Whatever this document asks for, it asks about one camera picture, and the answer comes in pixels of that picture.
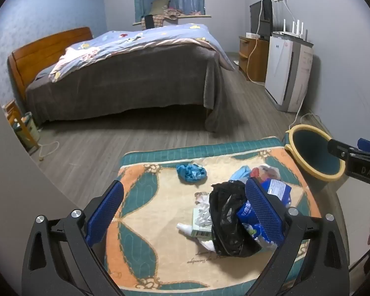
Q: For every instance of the olive pillow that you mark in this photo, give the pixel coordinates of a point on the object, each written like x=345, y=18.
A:
x=158, y=6

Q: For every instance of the small white green box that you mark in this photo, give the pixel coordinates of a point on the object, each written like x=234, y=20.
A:
x=202, y=225

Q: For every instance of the flat white box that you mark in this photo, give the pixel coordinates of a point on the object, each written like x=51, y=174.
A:
x=252, y=35

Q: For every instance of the black plastic bag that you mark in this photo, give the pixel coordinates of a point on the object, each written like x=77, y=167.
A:
x=225, y=215

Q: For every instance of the teal orange printed mat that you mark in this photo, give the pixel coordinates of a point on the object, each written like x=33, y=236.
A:
x=160, y=197

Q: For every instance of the wooden bed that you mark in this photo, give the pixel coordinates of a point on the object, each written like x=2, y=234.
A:
x=43, y=49

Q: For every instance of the white router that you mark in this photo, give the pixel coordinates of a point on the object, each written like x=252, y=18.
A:
x=288, y=34

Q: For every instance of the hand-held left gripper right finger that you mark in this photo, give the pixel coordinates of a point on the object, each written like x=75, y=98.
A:
x=265, y=212

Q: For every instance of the teal trash bin yellow rim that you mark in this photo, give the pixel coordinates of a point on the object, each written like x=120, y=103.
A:
x=314, y=148

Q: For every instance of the blue face mask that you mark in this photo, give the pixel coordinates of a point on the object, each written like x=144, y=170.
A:
x=240, y=174

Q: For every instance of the blue white wipes packet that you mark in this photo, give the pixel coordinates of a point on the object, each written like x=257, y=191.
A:
x=249, y=219

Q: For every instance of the wooden window sill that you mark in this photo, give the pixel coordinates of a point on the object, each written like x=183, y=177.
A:
x=203, y=16

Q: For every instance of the blue packet white label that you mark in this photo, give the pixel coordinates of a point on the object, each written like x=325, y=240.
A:
x=279, y=191

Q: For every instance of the black object by sill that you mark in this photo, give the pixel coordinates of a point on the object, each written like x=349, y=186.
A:
x=149, y=21

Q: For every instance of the wooden cabinet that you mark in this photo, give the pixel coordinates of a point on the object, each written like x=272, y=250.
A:
x=256, y=58

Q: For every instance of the small white green bucket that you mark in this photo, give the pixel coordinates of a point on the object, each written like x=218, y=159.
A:
x=27, y=129

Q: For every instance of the plaid clothes pile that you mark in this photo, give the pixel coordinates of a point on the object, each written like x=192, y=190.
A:
x=172, y=14

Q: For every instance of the blue disposable glove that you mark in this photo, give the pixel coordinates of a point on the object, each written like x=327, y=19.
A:
x=189, y=172

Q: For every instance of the small white bottle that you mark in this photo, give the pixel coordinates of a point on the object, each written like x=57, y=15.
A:
x=186, y=229

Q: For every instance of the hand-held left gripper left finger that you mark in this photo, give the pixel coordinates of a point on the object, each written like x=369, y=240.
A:
x=104, y=212

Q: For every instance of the grey bedspread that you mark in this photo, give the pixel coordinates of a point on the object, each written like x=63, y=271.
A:
x=141, y=80

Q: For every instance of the crumpled red white wrapper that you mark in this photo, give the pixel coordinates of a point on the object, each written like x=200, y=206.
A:
x=265, y=172

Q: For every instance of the white air purifier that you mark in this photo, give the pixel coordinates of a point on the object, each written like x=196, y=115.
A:
x=283, y=67

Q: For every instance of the blue printed quilt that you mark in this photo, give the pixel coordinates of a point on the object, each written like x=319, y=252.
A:
x=135, y=37

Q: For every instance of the black monitor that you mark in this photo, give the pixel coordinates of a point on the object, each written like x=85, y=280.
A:
x=256, y=18

